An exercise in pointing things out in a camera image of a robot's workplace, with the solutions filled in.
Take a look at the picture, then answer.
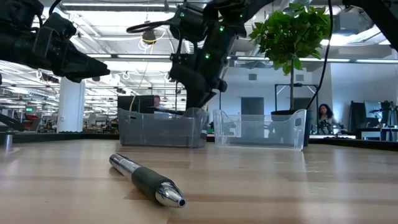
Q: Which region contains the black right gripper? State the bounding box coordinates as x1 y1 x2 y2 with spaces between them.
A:
169 54 228 110

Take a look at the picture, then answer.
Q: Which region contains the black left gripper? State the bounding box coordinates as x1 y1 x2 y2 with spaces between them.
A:
32 12 111 84

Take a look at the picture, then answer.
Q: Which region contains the grey translucent plastic bin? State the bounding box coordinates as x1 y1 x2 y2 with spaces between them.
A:
117 107 210 149

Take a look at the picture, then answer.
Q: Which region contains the clear plastic bin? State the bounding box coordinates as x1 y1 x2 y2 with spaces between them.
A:
212 108 308 152

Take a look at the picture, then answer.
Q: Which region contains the black chrome pen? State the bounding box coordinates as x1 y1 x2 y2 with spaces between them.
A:
108 153 187 208

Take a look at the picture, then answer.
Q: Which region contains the white round pillar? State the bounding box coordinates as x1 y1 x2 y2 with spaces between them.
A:
57 77 86 134

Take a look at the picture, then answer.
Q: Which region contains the person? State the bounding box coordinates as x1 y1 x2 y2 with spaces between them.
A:
315 103 340 135
152 95 165 110

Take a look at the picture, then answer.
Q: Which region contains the dark grey door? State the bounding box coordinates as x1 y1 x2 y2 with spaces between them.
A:
241 96 265 116

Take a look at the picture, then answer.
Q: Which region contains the black monitor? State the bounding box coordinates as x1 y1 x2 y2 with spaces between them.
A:
117 95 155 114

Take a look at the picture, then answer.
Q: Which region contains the red chair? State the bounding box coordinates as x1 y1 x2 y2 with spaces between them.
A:
23 114 41 131

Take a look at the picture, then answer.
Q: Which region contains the black metal rack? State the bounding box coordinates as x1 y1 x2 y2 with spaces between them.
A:
274 83 320 125

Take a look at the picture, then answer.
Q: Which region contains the green potted plant black pot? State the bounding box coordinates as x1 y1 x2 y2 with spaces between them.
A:
248 2 332 147

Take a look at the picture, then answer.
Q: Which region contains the computer monitor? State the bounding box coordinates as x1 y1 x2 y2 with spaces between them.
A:
363 100 383 119

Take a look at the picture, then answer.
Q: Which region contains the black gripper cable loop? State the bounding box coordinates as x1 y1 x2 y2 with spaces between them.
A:
126 20 178 35

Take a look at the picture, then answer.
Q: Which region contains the black dome camera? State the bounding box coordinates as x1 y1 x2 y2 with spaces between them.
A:
142 29 157 45

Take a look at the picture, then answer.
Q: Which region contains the long black cable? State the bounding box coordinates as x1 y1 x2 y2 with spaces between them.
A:
305 0 334 110

